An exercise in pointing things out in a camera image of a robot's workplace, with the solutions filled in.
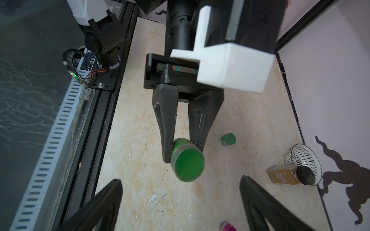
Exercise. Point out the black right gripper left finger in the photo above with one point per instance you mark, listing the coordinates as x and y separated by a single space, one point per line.
100 213

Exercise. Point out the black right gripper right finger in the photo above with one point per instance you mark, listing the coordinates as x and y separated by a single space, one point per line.
261 207

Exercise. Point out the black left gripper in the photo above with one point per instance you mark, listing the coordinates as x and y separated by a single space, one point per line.
172 79

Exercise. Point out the green paint jar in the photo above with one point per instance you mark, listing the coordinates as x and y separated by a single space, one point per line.
228 139
187 160

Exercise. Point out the magenta paint jar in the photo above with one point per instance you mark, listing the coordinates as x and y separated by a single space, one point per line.
226 226

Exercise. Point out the brown spice jar black lid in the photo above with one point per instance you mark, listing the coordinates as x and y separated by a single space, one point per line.
292 175

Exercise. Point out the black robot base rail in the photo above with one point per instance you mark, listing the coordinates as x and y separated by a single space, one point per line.
83 178

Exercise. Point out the white slotted cable duct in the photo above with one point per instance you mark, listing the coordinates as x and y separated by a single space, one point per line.
38 208

